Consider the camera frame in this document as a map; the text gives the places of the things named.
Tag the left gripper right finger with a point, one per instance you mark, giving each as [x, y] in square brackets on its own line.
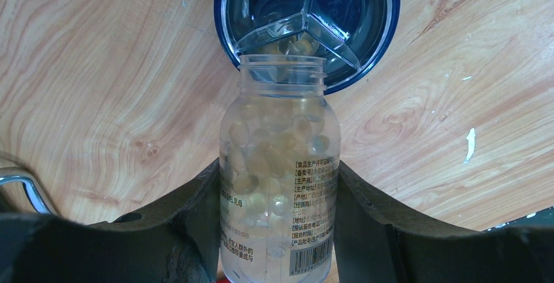
[379, 239]

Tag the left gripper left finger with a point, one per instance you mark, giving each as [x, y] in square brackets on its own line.
[173, 239]

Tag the clear pill bottle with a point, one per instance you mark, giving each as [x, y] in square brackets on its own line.
[279, 156]

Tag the black poker chip case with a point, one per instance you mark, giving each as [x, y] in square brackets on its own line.
[34, 191]

